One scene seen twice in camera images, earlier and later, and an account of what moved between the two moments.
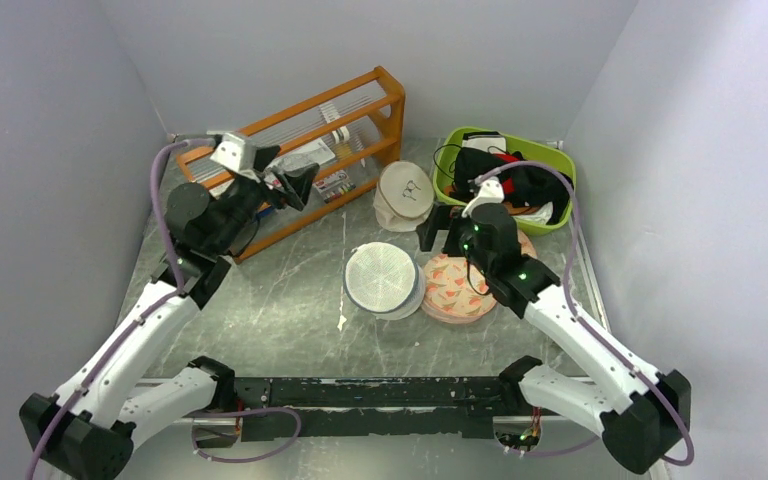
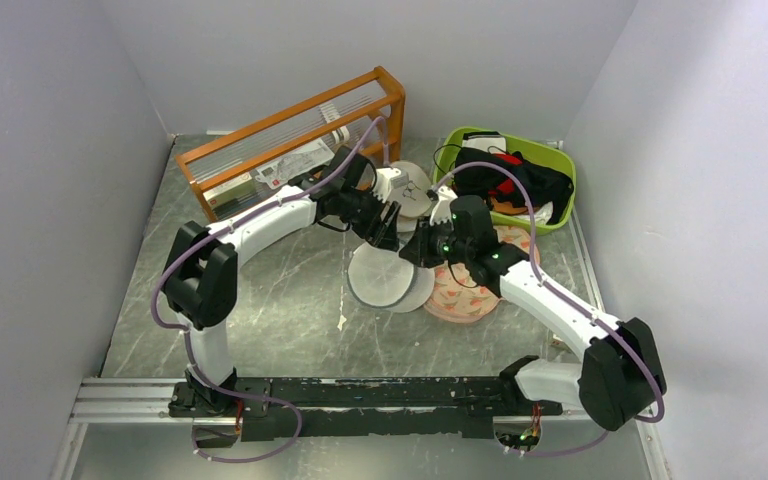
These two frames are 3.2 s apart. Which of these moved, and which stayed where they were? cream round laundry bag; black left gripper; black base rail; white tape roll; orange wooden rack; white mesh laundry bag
Moved: black left gripper; white mesh laundry bag
Stayed: cream round laundry bag; black base rail; white tape roll; orange wooden rack
